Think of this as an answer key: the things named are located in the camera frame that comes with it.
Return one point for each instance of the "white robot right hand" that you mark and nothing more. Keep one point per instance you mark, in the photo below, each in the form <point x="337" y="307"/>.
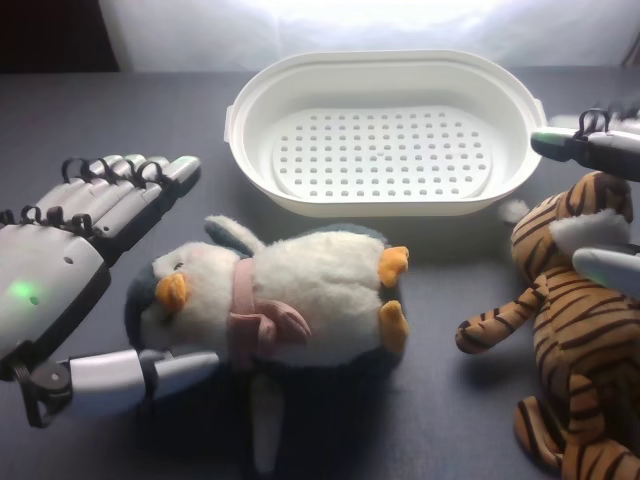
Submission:
<point x="605" y="145"/>

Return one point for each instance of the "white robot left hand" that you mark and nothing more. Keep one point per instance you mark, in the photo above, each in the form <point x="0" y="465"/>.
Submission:
<point x="60" y="270"/>

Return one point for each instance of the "plush tiger toy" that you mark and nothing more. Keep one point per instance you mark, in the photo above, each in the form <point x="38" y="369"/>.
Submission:
<point x="575" y="340"/>

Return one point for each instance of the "plush penguin toy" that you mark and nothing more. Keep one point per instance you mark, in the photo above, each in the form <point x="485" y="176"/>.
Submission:
<point x="310" y="280"/>

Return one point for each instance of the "white plastic bowl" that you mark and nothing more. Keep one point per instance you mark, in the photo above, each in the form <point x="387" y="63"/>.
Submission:
<point x="380" y="150"/>

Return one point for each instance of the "grey table cloth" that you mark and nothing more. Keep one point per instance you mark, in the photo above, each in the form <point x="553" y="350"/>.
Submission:
<point x="150" y="115"/>

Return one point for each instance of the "dark background panel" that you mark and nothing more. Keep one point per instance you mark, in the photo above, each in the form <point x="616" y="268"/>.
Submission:
<point x="50" y="30"/>

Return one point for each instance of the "white backdrop sheet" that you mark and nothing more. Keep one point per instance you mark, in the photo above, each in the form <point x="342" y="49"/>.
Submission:
<point x="350" y="25"/>

